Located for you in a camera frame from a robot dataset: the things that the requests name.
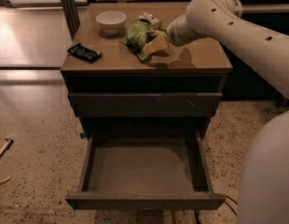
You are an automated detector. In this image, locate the metal chair leg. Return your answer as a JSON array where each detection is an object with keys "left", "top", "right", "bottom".
[{"left": 0, "top": 137, "right": 15, "bottom": 187}]

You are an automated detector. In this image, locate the black snack packet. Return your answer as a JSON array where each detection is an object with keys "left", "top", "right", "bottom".
[{"left": 67, "top": 43, "right": 102, "bottom": 63}]

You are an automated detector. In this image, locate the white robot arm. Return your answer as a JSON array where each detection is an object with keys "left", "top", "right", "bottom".
[{"left": 143, "top": 0, "right": 289, "bottom": 224}]

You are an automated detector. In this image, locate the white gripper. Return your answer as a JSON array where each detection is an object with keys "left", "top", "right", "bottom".
[{"left": 143, "top": 15, "right": 200, "bottom": 54}]

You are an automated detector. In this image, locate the blue tape piece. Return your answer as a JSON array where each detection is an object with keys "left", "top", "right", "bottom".
[{"left": 80, "top": 133, "right": 86, "bottom": 139}]

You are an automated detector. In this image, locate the white ceramic bowl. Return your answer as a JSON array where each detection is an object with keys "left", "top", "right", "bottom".
[{"left": 96, "top": 11, "right": 127, "bottom": 36}]

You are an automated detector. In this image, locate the black floor cable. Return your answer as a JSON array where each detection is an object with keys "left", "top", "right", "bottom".
[{"left": 194, "top": 195, "right": 239, "bottom": 224}]

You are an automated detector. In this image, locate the green rice chip bag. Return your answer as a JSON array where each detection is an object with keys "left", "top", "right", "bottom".
[{"left": 122, "top": 21, "right": 167, "bottom": 63}]

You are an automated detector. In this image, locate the crushed silver can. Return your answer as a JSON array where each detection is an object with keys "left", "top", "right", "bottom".
[{"left": 139, "top": 12, "right": 161, "bottom": 30}]

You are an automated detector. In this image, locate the brown drawer cabinet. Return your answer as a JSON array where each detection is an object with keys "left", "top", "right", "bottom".
[{"left": 61, "top": 2, "right": 232, "bottom": 134}]

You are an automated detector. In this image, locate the open middle drawer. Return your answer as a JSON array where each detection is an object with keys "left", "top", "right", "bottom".
[{"left": 65, "top": 131, "right": 226, "bottom": 210}]

